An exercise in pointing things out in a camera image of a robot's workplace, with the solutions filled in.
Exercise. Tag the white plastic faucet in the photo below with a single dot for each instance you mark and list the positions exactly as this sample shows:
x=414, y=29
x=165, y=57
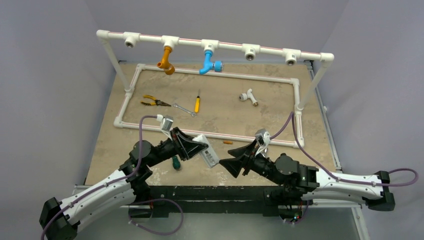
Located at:
x=248, y=96

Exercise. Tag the yellow handled pliers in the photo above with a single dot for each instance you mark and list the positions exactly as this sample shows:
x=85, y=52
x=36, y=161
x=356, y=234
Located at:
x=154, y=101

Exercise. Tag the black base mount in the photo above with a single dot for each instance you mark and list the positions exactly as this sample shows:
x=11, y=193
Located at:
x=268, y=201

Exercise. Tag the white PVC pipe frame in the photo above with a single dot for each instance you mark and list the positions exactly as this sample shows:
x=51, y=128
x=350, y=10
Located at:
x=291, y=56

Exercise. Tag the blue plastic faucet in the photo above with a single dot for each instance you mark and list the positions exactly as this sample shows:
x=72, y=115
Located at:
x=208, y=64

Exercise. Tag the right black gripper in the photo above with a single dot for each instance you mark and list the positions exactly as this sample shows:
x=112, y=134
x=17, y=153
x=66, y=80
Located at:
x=250, y=158

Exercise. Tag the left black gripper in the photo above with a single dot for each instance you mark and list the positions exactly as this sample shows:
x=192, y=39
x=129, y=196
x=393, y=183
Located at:
x=188, y=147

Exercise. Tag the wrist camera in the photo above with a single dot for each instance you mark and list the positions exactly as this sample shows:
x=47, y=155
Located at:
x=263, y=139
x=166, y=122

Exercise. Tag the green stubby screwdriver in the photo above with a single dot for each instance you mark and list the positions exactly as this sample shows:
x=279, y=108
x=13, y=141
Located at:
x=176, y=163

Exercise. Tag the yellow screwdriver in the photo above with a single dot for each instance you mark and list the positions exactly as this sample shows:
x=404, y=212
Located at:
x=197, y=102

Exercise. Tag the white remote control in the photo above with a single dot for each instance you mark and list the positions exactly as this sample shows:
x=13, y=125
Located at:
x=209, y=155

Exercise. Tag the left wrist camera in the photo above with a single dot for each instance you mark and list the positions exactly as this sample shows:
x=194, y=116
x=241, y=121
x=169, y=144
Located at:
x=166, y=122

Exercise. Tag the orange plastic faucet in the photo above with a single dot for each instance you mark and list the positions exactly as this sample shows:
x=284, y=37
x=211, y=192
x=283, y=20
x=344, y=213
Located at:
x=164, y=63

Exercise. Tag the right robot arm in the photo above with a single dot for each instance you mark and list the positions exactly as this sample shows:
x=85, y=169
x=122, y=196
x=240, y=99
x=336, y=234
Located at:
x=341, y=185

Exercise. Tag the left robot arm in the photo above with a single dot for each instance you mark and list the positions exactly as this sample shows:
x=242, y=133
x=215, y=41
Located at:
x=63, y=219

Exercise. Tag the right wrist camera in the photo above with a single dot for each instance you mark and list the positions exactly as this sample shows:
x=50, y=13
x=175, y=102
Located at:
x=263, y=139

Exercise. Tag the silver wrench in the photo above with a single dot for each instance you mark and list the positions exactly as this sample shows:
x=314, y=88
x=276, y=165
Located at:
x=192, y=113

